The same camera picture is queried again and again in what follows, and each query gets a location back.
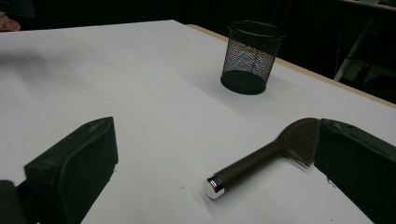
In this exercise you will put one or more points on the beige table with white legs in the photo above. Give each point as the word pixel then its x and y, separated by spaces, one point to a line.
pixel 353 53

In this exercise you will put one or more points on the black mesh pen holder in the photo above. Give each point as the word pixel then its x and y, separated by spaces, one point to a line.
pixel 249 56

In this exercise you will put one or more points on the brown hairbrush with chrome cap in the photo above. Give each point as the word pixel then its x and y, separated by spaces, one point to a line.
pixel 249 165

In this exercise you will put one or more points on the white table cover sheet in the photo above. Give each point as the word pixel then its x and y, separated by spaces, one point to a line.
pixel 155 109

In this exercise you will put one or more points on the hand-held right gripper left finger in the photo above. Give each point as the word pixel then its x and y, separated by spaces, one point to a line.
pixel 74 165

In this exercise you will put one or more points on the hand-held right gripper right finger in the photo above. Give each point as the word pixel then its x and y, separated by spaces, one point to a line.
pixel 358 161

